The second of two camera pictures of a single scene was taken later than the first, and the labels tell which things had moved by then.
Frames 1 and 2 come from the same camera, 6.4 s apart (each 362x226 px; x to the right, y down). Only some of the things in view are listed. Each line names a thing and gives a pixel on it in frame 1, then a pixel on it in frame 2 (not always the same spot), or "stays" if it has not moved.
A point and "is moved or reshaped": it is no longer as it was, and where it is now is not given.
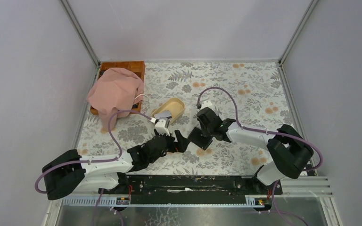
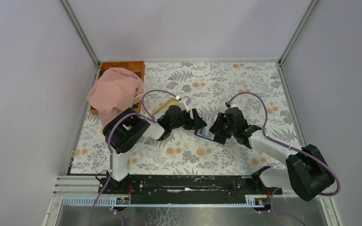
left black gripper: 180,146 → 197,121
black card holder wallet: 202,141 is moved or reshaped
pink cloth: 114,90 stays
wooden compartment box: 137,68 stays
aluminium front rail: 251,200 stays
